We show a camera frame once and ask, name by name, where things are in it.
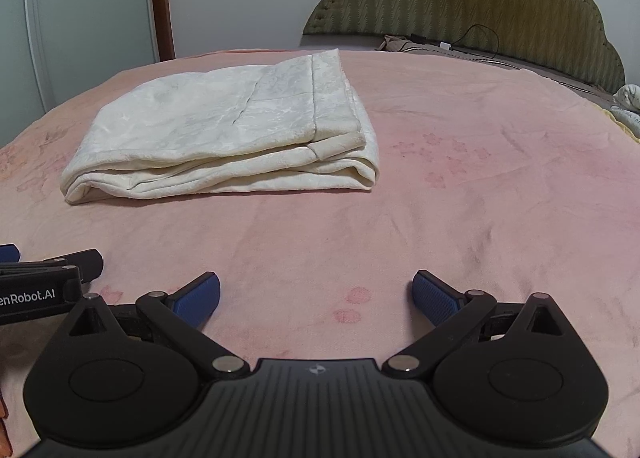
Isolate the black charging cable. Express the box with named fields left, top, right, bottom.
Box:
left=409, top=24, right=502, bottom=62

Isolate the white towel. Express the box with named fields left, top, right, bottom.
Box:
left=60, top=48, right=381, bottom=205

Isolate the pink blanket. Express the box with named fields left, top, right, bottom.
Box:
left=0, top=48, right=640, bottom=454

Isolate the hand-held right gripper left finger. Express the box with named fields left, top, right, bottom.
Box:
left=67, top=272, right=251, bottom=380

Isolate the white pillow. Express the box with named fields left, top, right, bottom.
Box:
left=612, top=84, right=640, bottom=127

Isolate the orange cloth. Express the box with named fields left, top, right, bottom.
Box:
left=0, top=384, right=14, bottom=455

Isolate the white flowered wardrobe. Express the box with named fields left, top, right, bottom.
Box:
left=0, top=0, right=162, bottom=149

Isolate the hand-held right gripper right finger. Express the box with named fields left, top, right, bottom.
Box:
left=382, top=269, right=573, bottom=380

